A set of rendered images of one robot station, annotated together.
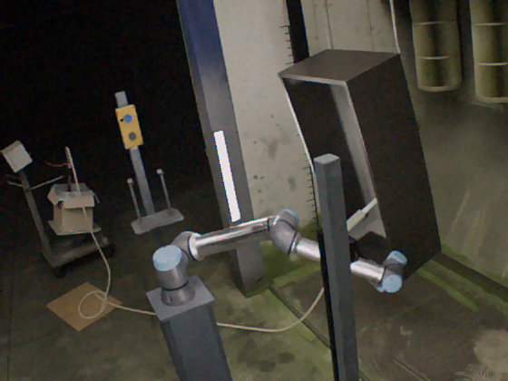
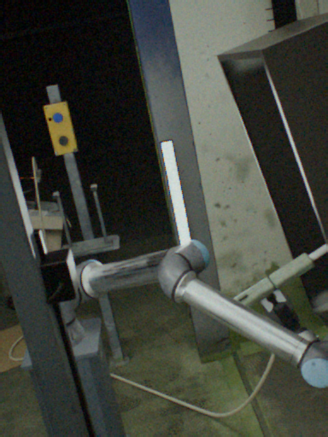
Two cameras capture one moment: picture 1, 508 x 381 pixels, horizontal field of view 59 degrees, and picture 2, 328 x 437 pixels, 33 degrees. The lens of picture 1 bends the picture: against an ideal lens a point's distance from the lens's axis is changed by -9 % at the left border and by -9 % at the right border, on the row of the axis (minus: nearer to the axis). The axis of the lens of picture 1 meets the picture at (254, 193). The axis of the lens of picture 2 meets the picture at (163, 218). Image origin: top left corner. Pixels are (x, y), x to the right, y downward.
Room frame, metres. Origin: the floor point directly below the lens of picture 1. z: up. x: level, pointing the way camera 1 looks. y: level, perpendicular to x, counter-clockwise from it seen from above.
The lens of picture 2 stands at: (0.42, -0.68, 1.66)
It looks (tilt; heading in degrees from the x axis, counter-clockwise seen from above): 16 degrees down; 20
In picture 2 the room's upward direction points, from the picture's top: 11 degrees counter-clockwise
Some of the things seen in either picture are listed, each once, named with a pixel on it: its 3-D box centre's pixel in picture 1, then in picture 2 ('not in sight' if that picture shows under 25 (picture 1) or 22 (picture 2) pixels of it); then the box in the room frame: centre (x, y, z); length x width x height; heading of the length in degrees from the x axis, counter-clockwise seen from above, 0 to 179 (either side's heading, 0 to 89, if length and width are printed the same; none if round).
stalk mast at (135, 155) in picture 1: (149, 209); (88, 233); (3.06, 0.72, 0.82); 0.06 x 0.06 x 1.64; 21
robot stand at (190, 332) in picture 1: (192, 341); (80, 405); (2.20, 0.50, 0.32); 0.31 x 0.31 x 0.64; 21
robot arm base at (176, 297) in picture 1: (176, 288); (60, 329); (2.20, 0.50, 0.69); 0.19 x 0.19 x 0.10
